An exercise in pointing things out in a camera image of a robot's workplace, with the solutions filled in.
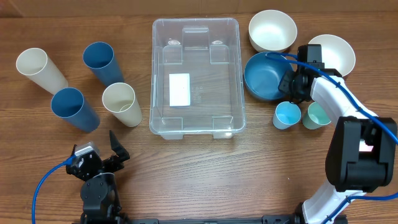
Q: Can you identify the blue tall cup front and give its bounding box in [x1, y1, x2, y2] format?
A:
[51, 87, 100, 133]

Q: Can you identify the light blue small cup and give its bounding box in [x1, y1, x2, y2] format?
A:
[272, 101, 302, 129]

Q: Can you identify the mint green small cup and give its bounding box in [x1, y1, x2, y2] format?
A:
[302, 102, 331, 129]

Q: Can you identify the blue tall cup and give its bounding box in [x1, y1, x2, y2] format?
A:
[51, 87, 100, 133]
[83, 42, 124, 86]

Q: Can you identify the pink small cup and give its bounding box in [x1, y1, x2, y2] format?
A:
[359, 139, 374, 152]

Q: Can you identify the blue cable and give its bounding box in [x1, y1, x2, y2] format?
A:
[31, 155, 76, 224]
[266, 51, 398, 224]

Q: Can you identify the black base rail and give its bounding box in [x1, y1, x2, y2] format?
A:
[72, 213, 348, 224]

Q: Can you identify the right blue cable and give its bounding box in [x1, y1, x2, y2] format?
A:
[266, 51, 398, 224]

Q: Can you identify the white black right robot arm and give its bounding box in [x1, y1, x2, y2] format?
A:
[279, 62, 397, 223]

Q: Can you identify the cream tall cup near container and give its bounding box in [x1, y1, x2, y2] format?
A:
[102, 82, 142, 127]

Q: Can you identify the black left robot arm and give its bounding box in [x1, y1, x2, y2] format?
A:
[66, 131, 130, 223]

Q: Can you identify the dark blue bowl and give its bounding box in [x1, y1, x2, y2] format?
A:
[244, 52, 293, 101]

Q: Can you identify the clear plastic storage container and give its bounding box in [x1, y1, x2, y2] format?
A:
[149, 18, 246, 140]

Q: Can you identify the blue tall cup rear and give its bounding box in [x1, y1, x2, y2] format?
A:
[83, 42, 124, 86]

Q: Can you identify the cream bowl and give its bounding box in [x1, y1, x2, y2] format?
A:
[249, 9, 298, 52]
[309, 34, 356, 77]

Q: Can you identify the white label in container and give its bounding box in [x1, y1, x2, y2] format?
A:
[169, 73, 191, 107]

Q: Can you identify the cream tall cup far left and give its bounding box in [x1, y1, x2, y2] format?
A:
[16, 48, 69, 95]

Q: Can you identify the left blue cable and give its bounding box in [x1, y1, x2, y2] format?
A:
[31, 155, 76, 224]

